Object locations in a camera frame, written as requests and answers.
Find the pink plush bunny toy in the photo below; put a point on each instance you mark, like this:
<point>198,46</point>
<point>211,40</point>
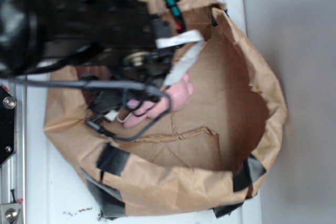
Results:
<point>179,93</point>

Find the aluminium extrusion rail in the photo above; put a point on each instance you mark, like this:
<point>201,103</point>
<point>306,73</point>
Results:
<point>13,172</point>

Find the brown paper bag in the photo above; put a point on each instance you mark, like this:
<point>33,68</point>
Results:
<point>212,154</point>

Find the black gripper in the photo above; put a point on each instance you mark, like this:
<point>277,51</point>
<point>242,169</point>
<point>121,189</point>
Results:
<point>149,65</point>

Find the metal corner bracket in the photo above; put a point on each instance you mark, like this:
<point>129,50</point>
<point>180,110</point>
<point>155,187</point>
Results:
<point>11,213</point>

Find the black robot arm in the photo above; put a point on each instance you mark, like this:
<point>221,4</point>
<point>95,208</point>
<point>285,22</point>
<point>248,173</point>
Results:
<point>41,36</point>

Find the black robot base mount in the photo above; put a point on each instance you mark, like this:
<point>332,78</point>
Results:
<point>7,124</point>

